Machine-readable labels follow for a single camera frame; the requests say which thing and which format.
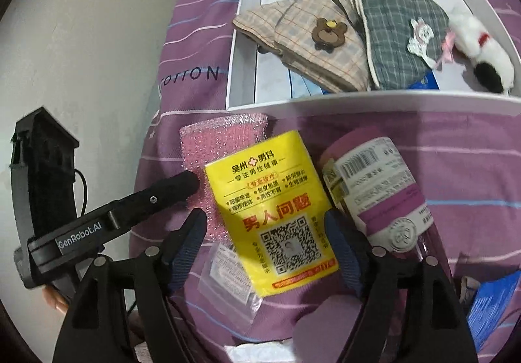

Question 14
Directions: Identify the beige plaid pouch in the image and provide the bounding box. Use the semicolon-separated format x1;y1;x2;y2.
233;2;294;51

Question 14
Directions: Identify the blue packet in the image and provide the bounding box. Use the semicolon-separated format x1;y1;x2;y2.
467;269;521;353

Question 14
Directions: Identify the person's left hand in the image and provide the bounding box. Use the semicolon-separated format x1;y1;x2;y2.
43;286;73;312

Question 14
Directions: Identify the blue paper piece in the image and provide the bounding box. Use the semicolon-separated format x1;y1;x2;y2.
407;74;440;90

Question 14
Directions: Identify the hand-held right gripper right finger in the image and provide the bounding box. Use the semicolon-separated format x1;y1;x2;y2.
323;208;479;363

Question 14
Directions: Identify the beige plaid pouch bear patch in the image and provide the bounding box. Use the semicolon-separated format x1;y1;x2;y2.
274;0;372;94

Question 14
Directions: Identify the white plush dog toy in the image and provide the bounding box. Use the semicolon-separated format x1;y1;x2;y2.
447;7;516;95

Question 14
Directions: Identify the pink bubble wrap bag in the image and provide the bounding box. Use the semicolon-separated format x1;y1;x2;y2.
180;113;269;244

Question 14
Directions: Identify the green plaid pouch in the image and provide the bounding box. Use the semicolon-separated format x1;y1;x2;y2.
340;0;453;90

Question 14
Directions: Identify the purple striped blanket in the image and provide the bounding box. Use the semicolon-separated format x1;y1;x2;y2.
126;0;521;363

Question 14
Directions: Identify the white paper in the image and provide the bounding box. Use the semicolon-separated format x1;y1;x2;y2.
222;341;296;363

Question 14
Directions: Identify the yellow printed packet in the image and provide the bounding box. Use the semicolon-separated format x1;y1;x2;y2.
204;130;339;299

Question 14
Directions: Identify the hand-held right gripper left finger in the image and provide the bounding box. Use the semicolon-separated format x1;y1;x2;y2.
52;208;208;363

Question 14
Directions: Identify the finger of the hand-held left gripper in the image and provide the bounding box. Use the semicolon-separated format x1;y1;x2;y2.
112;170;201;227

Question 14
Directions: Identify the black cable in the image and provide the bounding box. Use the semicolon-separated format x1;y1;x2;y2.
73;169;89;214

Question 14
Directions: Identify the white cardboard box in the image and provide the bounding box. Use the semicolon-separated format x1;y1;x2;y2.
225;0;521;116

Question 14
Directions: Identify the clear zip bag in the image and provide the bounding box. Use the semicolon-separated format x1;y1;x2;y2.
199;243;265;333

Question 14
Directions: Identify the purple labelled bottle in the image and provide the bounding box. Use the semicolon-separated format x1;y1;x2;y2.
318;128;453;278

